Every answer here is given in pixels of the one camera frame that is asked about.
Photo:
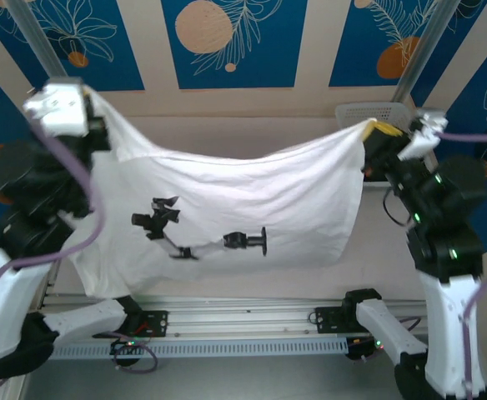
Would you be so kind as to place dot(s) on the white plastic basket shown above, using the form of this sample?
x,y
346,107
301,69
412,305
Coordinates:
x,y
368,111

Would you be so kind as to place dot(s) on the white t-shirt with black print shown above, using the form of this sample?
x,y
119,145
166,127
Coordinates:
x,y
247,196

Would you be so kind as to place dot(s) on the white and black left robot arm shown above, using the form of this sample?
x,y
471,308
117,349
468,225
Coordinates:
x,y
6,291

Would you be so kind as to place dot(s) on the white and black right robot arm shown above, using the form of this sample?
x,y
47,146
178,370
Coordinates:
x,y
448,333

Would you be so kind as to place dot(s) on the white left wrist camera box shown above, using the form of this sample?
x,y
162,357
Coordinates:
x,y
56,108

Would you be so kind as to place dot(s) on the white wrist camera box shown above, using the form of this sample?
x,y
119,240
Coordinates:
x,y
56,108
425,137

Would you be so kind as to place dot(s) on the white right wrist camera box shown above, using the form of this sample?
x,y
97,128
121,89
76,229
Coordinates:
x,y
425,137

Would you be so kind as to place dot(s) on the aluminium left corner post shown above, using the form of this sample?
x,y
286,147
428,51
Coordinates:
x,y
35,33

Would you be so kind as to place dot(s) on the aluminium corner post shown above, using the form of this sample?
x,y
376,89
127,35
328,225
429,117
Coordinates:
x,y
35,33
423,46

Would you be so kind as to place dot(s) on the aluminium right corner post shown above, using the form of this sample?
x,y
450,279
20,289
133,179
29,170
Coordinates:
x,y
423,46

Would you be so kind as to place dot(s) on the aluminium left side rail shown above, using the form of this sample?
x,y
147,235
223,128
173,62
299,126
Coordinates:
x,y
51,291

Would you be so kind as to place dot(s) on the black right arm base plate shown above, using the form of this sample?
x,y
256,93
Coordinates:
x,y
327,318

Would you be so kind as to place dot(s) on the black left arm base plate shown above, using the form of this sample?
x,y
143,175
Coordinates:
x,y
160,323

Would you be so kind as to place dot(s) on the aluminium rail frame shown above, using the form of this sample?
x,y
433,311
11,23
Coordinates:
x,y
243,318

